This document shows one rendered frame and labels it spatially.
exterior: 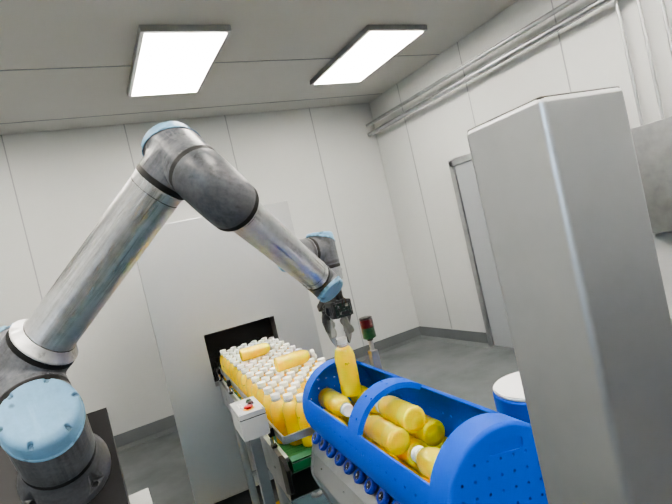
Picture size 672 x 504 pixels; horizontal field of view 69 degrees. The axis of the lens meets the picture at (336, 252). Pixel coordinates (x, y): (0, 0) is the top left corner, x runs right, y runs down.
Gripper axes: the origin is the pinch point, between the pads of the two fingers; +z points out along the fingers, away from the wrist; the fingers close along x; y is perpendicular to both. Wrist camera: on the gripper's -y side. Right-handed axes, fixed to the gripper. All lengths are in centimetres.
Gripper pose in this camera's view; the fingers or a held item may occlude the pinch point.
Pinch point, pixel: (341, 340)
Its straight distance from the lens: 165.1
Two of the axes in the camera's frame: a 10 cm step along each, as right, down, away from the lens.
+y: 3.7, -0.7, -9.3
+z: 2.2, 9.8, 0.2
